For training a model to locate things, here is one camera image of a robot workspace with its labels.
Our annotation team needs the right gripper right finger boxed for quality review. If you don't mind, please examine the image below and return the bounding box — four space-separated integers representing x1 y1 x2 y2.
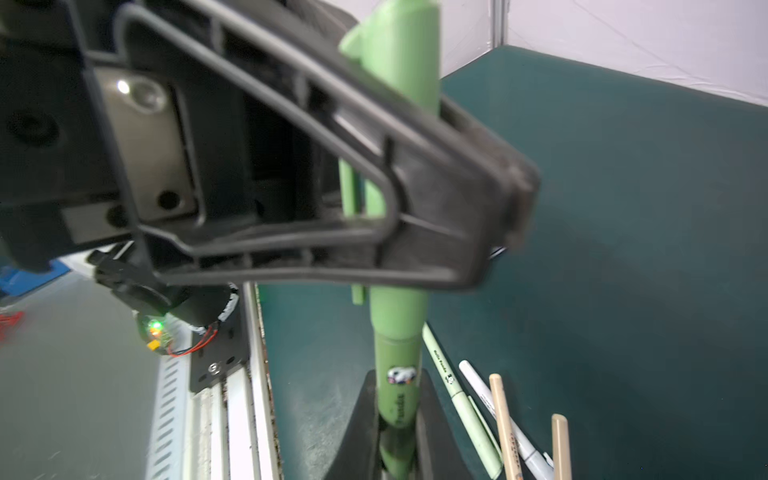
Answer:
416 369 473 480

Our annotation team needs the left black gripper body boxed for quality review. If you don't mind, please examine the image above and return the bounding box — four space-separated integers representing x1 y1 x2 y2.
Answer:
0 0 199 274

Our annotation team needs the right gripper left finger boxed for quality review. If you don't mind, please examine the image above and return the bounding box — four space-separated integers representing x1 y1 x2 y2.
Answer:
324 370 381 480

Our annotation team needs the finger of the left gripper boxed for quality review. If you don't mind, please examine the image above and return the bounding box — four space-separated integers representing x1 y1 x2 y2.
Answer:
113 1 540 290

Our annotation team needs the dark green pen cap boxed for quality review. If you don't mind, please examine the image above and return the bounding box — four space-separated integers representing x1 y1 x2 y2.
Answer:
339 1 441 313

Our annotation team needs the dark green pen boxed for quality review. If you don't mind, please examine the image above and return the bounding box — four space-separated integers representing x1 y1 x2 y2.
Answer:
369 286 428 479

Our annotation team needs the light green pen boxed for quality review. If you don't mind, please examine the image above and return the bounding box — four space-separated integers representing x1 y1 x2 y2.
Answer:
422 323 503 479

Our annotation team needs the yellow beige pen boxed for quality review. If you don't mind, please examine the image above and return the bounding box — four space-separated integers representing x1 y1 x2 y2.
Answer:
489 373 524 480

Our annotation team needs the white pen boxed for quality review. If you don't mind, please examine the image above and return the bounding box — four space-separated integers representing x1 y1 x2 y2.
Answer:
458 359 556 480

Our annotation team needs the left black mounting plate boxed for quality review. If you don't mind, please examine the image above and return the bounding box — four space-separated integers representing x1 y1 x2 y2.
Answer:
189 306 250 394

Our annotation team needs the white slotted cable duct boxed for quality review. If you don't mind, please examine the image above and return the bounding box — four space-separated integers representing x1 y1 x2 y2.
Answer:
145 357 190 480

